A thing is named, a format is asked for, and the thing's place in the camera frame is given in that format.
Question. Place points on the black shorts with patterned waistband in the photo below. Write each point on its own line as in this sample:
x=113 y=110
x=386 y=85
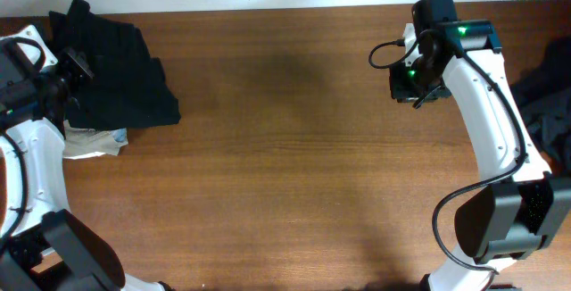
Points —
x=128 y=90

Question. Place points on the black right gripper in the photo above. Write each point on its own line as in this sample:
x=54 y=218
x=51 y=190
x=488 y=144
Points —
x=419 y=96

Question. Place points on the dark clothes pile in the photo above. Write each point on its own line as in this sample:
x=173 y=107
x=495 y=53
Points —
x=543 y=98

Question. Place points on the folded beige shorts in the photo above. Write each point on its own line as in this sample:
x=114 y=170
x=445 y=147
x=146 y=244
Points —
x=90 y=143

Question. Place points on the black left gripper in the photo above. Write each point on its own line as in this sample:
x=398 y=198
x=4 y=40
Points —
x=78 y=65

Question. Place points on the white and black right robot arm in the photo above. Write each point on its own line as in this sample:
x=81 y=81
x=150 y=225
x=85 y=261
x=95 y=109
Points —
x=518 y=205

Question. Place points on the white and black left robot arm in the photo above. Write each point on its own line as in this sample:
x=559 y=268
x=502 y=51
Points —
x=43 y=245

